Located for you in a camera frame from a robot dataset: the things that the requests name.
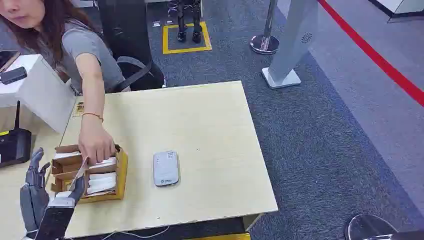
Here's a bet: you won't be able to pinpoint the person's hand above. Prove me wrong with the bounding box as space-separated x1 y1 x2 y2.
77 121 117 167

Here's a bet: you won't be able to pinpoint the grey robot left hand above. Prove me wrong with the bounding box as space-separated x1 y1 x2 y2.
19 147 87 240

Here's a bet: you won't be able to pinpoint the thin card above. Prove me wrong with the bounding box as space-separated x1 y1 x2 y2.
67 156 90 193

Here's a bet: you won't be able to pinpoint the white card stack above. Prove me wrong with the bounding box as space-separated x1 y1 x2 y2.
89 156 118 170
53 151 82 161
86 171 118 196

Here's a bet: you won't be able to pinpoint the small desk sticker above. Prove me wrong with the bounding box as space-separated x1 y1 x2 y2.
73 101 85 118

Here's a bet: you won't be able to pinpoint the wooden card box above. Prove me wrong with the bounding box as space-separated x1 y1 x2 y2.
50 143 129 205

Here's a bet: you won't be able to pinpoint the black router with antenna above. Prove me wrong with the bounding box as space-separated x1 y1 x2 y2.
0 100 33 169

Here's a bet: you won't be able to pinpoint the white cabinet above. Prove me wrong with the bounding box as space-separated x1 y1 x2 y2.
0 53 77 134

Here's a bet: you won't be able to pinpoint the person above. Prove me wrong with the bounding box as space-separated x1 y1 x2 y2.
0 0 126 167

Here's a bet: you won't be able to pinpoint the black handheld device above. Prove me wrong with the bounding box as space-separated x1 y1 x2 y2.
0 66 28 86

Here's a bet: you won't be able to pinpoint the black office chair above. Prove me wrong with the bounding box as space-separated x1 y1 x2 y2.
96 0 166 94

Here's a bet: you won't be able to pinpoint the black robot legs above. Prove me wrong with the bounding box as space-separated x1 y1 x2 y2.
174 0 204 44

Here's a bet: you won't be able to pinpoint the yellow strip under desk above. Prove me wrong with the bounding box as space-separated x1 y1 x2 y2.
183 233 252 240

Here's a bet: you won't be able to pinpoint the white pillar stand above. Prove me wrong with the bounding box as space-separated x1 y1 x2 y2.
261 0 320 90

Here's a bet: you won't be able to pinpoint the chrome stanchion base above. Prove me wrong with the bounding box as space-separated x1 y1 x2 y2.
344 213 399 240

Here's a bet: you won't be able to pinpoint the white platform with dark edge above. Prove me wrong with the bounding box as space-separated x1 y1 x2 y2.
368 0 424 24

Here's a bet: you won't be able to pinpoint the orange wrist string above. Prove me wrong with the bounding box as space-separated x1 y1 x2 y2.
81 112 105 123

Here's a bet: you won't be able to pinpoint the white cable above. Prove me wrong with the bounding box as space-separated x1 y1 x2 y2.
100 225 171 240

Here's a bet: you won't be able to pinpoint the chrome stanchion post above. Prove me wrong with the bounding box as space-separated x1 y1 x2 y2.
249 0 281 56

